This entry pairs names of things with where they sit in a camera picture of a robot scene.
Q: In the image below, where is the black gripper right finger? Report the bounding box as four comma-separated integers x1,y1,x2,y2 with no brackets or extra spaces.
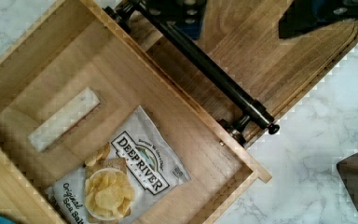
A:
278,0,358,39

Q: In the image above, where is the Deep River chips bag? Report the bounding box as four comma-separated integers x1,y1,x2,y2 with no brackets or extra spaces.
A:
46,106,190,224

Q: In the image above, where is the black drawer handle bar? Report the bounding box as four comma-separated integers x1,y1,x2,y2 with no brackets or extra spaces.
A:
103,1,282,147

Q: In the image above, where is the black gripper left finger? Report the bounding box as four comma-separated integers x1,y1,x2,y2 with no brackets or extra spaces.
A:
103,0,207,41

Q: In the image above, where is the light wooden drawer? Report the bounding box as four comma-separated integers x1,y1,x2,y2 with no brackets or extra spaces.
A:
0,0,270,224

